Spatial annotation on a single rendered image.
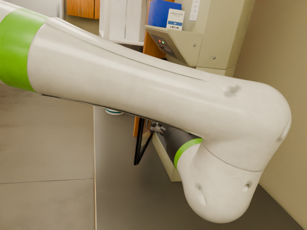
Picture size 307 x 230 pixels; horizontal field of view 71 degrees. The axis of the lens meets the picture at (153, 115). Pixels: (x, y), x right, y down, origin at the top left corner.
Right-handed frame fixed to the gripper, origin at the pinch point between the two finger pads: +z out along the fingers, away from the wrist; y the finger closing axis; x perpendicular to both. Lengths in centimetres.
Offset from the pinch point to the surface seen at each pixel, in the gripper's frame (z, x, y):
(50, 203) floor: 93, 128, 51
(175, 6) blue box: 24.8, -31.2, -8.0
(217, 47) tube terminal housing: 4.5, -20.0, -17.2
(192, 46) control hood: 4.5, -19.3, -8.7
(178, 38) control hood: 4.5, -21.0, -3.6
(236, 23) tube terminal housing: 4.6, -27.8, -21.9
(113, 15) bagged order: 146, -26, 4
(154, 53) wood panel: 41.6, -11.5, -7.3
